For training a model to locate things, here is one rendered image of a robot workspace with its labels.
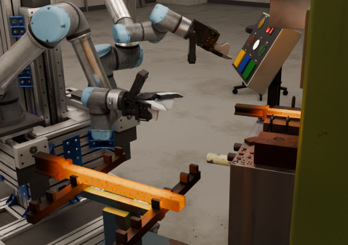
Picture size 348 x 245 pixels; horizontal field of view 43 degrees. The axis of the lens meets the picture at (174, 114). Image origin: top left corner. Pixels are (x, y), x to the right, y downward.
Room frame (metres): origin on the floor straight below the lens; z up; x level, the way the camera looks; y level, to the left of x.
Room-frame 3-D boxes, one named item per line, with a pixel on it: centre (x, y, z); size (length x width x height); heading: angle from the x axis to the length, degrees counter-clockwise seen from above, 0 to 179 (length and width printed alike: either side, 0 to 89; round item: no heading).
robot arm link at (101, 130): (1.53, 0.26, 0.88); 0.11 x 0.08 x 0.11; 169
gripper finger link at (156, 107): (1.36, 0.06, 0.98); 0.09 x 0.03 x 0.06; 32
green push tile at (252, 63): (1.75, -0.31, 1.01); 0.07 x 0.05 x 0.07; 3
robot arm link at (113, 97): (1.48, 0.20, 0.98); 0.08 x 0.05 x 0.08; 158
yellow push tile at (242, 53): (1.95, -0.30, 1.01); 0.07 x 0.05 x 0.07; 3
